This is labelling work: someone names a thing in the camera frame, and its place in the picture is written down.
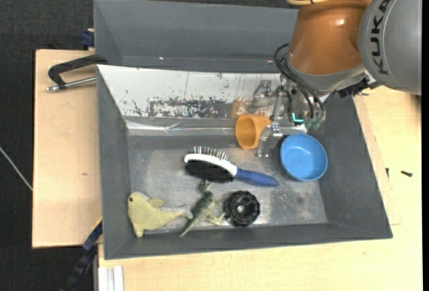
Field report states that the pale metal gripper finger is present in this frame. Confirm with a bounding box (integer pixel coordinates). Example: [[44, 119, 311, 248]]
[[253, 80, 274, 107], [256, 125, 286, 158]]

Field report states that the orange plastic cup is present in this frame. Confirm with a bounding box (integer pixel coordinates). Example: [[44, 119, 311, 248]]
[[235, 114, 271, 150]]

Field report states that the pale green plush dolphin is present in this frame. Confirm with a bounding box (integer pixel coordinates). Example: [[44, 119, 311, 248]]
[[127, 191, 194, 238]]

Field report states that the blue bowl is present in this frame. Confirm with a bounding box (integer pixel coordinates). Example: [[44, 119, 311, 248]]
[[280, 133, 328, 182]]

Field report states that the white and blue hairbrush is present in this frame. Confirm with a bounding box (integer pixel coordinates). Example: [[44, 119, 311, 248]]
[[183, 145, 280, 188]]

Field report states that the green toy dinosaur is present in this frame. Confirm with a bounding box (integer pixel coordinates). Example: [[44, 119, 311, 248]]
[[179, 180, 227, 237]]

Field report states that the grey metal bin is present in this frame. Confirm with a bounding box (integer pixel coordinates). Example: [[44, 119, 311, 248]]
[[93, 0, 393, 260]]

